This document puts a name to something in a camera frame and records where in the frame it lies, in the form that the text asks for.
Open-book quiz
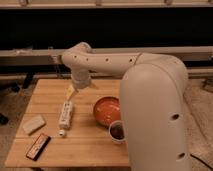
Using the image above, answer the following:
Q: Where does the white plastic bottle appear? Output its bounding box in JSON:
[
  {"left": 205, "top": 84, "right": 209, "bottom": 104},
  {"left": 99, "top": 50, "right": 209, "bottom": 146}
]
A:
[{"left": 58, "top": 101, "right": 73, "bottom": 137}]

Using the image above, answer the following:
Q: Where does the black and orange box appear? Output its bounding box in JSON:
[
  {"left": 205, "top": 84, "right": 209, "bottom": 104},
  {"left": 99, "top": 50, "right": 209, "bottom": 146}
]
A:
[{"left": 26, "top": 133, "right": 51, "bottom": 161}]

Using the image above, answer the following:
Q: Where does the white cup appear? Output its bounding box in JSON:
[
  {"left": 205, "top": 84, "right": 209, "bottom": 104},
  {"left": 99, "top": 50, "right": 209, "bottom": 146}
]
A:
[{"left": 108, "top": 120, "right": 125, "bottom": 144}]

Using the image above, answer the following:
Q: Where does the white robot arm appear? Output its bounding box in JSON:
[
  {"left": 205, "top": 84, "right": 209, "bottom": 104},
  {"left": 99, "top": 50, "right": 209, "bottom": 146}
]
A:
[{"left": 62, "top": 42, "right": 191, "bottom": 171}]

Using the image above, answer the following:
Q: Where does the orange ceramic bowl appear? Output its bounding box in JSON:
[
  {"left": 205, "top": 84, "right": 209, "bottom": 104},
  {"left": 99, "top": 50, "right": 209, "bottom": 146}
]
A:
[{"left": 93, "top": 97, "right": 121, "bottom": 127}]

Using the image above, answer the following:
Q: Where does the long white rail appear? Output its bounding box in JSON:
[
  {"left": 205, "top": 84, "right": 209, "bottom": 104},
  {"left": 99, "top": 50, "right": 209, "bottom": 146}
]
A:
[{"left": 0, "top": 46, "right": 213, "bottom": 66}]

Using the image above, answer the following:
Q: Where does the wooden table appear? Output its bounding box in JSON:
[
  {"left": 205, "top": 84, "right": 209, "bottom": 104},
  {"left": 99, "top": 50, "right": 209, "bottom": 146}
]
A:
[{"left": 5, "top": 79, "right": 129, "bottom": 168}]

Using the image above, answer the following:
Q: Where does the beige sponge block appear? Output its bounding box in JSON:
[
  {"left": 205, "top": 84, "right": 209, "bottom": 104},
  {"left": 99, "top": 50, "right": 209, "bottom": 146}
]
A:
[{"left": 22, "top": 115, "right": 46, "bottom": 135}]

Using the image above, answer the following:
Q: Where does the black cable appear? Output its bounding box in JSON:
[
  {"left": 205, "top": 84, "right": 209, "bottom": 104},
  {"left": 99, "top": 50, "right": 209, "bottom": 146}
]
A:
[{"left": 189, "top": 152, "right": 213, "bottom": 171}]

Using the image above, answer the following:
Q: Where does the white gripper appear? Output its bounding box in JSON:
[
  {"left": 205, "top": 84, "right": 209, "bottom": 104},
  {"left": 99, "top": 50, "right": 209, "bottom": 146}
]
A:
[{"left": 66, "top": 69, "right": 98, "bottom": 101}]

